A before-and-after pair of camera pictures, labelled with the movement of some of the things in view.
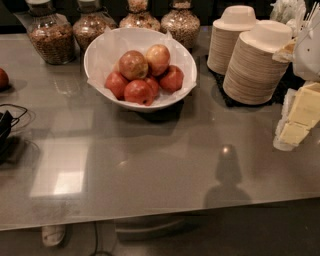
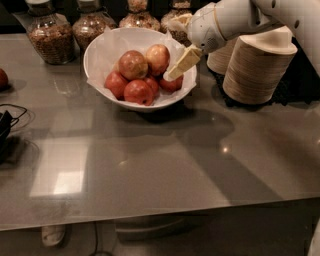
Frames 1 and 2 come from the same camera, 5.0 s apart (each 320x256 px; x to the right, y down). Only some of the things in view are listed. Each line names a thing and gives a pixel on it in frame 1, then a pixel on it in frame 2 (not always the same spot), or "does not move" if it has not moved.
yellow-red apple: x=158 y=59 does not move
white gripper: x=308 y=53 to x=202 y=29
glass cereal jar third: x=137 y=16 does not move
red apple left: x=116 y=82 does not move
